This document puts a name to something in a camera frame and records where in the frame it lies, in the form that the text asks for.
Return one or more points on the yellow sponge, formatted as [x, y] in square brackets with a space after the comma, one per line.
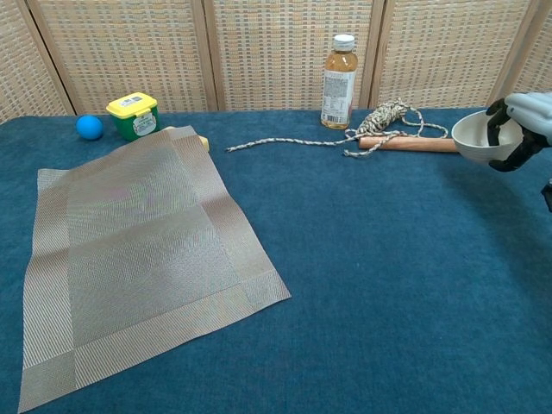
[204, 142]

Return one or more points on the wooden dowel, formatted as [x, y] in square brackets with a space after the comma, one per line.
[422, 146]

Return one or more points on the small blue ball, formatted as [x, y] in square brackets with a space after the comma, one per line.
[89, 127]

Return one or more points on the woven bamboo folding screen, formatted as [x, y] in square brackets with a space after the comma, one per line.
[280, 52]

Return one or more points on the tea bottle with white cap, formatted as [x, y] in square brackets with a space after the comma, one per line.
[338, 90]

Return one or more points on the cream round bowl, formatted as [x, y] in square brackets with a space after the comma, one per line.
[470, 146]

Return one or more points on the grey woven placemat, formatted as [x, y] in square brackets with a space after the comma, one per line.
[142, 259]

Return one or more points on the green container with yellow lid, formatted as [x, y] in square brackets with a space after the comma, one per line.
[133, 116]

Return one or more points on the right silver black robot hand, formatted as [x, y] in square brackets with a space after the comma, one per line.
[532, 112]

